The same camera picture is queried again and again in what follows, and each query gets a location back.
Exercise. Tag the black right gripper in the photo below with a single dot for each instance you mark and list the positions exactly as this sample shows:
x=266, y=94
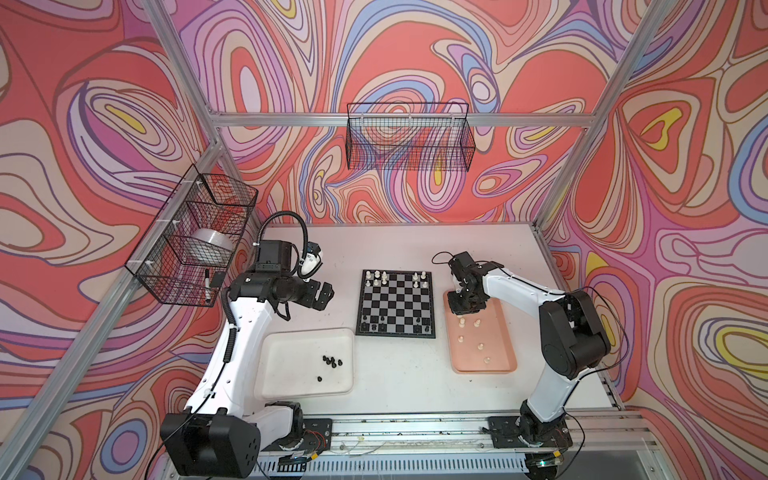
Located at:
x=458, y=309

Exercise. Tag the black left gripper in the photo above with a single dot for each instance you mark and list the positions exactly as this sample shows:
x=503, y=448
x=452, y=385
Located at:
x=309, y=299

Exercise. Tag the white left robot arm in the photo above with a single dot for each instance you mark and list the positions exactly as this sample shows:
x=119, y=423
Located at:
x=223, y=428

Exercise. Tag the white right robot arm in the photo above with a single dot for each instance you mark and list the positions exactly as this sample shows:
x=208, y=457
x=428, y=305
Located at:
x=573, y=339

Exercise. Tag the black chess pieces in tray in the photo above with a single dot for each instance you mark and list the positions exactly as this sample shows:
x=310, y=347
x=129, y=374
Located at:
x=330, y=366

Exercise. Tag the pink plastic tray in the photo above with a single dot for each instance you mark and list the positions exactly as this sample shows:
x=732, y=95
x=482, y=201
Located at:
x=480, y=343

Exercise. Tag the white plastic tray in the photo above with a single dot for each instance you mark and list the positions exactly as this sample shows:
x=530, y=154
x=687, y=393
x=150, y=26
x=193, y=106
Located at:
x=290, y=362

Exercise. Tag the black and grey chessboard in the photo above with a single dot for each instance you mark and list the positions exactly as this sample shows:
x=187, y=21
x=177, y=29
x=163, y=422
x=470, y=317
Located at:
x=396, y=303

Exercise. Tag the silver tape roll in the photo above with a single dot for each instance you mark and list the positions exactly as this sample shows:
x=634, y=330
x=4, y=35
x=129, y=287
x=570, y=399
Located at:
x=214, y=238

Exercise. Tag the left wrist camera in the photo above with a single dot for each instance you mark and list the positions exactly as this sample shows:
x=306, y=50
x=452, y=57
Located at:
x=312, y=261

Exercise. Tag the black wire basket left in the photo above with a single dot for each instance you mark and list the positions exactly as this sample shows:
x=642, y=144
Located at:
x=169, y=263

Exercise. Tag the black wire basket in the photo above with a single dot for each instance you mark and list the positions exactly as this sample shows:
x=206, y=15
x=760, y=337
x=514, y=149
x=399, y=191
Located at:
x=169, y=263
x=409, y=136

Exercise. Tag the black wire basket back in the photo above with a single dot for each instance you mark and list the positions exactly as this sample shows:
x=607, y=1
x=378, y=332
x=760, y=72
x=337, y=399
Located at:
x=409, y=136

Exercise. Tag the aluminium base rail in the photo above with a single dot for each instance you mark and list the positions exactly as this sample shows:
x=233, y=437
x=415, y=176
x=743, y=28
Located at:
x=470, y=432

